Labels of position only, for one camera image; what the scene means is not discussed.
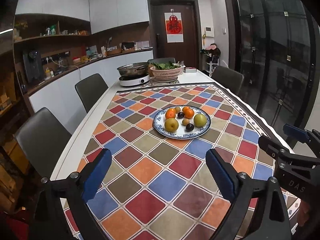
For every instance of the yellow pear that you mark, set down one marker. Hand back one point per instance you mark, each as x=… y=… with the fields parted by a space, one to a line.
x=171 y=125

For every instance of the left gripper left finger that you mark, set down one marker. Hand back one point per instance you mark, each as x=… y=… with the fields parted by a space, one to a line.
x=78 y=188

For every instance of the grey chair far end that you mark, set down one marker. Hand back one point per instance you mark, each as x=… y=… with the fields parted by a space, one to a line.
x=162 y=60

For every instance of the colourful checkered tablecloth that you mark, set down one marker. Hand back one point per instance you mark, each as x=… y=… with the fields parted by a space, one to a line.
x=159 y=187

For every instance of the pink woven basket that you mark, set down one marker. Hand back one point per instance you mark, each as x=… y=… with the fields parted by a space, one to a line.
x=166 y=75

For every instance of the grey chair near left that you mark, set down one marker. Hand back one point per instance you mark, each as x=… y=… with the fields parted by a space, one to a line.
x=43 y=138

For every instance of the grey chair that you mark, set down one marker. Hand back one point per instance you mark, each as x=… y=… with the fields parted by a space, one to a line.
x=90 y=90
x=43 y=138
x=228 y=78

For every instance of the red calendar poster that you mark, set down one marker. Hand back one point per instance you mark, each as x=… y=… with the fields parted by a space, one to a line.
x=174 y=27

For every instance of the grey chair far left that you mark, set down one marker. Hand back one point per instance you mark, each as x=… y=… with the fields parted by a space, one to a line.
x=90 y=90

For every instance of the white wall panel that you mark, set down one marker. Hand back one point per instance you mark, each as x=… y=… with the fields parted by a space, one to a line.
x=209 y=31

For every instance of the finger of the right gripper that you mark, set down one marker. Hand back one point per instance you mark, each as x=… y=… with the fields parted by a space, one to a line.
x=311 y=138
x=287 y=160

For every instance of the grey chair right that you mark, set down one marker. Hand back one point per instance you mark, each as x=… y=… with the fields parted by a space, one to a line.
x=228 y=78

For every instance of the white side counter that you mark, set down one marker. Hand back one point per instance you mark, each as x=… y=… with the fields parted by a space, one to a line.
x=61 y=98

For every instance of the small white box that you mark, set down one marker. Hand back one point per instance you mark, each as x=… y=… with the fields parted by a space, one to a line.
x=190 y=70

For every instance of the large green apple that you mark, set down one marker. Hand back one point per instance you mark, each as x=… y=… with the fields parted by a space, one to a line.
x=200 y=120

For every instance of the dark wooden door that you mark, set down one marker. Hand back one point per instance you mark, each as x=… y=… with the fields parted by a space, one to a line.
x=189 y=50

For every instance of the glass sliding door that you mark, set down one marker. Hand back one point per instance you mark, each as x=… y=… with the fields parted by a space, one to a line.
x=274 y=44

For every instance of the small orange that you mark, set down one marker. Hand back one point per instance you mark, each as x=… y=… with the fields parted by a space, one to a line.
x=171 y=110

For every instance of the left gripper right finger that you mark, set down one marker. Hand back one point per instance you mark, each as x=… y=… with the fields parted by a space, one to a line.
x=270 y=219

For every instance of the white induction cooker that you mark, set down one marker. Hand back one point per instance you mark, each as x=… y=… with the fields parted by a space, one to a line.
x=130 y=81

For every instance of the black coffee machine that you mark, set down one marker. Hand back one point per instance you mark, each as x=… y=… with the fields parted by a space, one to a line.
x=33 y=66

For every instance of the dark purple plum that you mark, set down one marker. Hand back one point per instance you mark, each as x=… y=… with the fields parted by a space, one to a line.
x=180 y=115

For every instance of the blue white oval plate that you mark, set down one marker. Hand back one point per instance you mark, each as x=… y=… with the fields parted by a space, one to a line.
x=181 y=133

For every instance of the steel pan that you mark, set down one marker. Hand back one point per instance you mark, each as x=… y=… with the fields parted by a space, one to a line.
x=134 y=69

